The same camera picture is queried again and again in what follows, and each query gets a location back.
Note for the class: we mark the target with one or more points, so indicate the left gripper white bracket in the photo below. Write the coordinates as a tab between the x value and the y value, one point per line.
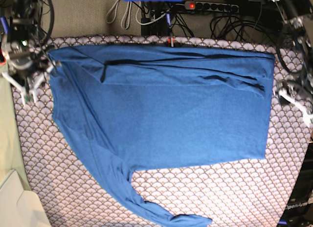
289	92

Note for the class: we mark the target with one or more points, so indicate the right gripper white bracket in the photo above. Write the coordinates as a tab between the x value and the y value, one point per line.
29	93

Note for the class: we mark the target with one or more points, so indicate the blue long-sleeve T-shirt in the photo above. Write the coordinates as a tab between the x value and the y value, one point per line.
125	108

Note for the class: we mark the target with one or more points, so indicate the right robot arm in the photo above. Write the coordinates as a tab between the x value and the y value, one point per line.
24	46

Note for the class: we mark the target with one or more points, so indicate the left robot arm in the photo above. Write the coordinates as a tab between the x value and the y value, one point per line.
297	16

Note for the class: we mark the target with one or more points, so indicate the red clamp left edge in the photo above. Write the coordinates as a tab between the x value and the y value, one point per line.
2	58

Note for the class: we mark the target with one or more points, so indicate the patterned fan-motif tablecloth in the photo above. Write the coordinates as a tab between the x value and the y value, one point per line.
244	193

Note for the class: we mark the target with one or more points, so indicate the black OpenArm case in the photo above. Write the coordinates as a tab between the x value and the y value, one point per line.
299	209

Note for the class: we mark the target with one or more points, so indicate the white plastic bin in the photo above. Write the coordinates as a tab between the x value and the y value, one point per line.
20	207

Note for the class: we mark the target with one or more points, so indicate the red black table clamp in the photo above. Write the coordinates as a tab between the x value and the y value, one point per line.
171	41

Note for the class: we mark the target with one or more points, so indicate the black power strip red switch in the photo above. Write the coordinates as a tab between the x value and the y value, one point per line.
211	7

